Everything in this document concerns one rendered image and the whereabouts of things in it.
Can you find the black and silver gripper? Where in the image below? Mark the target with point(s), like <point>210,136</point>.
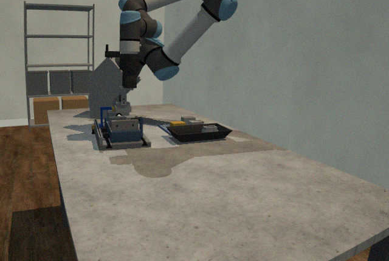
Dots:
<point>129,64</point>

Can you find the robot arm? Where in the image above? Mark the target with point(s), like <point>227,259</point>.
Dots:
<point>136,24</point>

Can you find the yellow-orange block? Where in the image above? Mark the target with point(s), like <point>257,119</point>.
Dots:
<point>178,123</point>

